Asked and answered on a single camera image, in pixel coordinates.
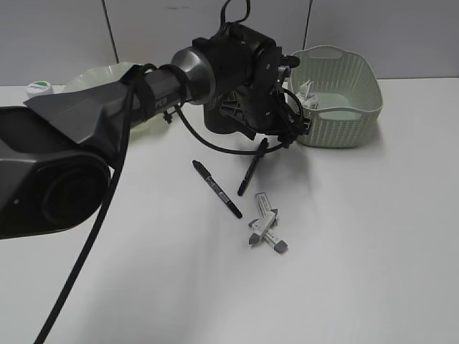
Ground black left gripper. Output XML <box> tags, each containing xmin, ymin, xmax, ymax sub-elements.
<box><xmin>192</xmin><ymin>23</ymin><xmax>309</xmax><ymax>143</ymax></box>

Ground waste paper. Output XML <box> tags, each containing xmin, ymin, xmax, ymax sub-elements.
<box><xmin>296</xmin><ymin>80</ymin><xmax>319</xmax><ymax>110</ymax></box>

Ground black marker pen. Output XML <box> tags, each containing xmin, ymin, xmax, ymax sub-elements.
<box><xmin>192</xmin><ymin>160</ymin><xmax>242</xmax><ymax>219</ymax></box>
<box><xmin>237</xmin><ymin>138</ymin><xmax>269</xmax><ymax>196</ymax></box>

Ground clear water bottle green label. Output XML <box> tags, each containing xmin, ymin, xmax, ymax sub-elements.
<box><xmin>26</xmin><ymin>80</ymin><xmax>54</xmax><ymax>98</ymax></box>

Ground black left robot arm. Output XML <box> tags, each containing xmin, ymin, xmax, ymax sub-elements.
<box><xmin>1</xmin><ymin>23</ymin><xmax>308</xmax><ymax>239</ymax></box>

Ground black mesh pen holder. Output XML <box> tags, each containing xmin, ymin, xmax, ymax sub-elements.
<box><xmin>204</xmin><ymin>92</ymin><xmax>255</xmax><ymax>140</ymax></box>

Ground pale green woven plastic basket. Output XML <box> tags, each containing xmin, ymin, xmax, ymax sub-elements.
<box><xmin>288</xmin><ymin>45</ymin><xmax>383</xmax><ymax>148</ymax></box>

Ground pale green wavy glass plate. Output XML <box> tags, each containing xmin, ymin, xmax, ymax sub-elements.
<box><xmin>63</xmin><ymin>62</ymin><xmax>169</xmax><ymax>140</ymax></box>

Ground grey white eraser upper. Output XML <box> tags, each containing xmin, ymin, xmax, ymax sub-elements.
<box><xmin>248</xmin><ymin>209</ymin><xmax>278</xmax><ymax>246</ymax></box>

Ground grey white eraser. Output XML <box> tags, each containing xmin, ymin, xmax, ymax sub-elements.
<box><xmin>248</xmin><ymin>209</ymin><xmax>278</xmax><ymax>246</ymax></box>
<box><xmin>255</xmin><ymin>192</ymin><xmax>288</xmax><ymax>254</ymax></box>

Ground grey white eraser lower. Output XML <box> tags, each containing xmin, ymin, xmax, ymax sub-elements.
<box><xmin>255</xmin><ymin>192</ymin><xmax>288</xmax><ymax>254</ymax></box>

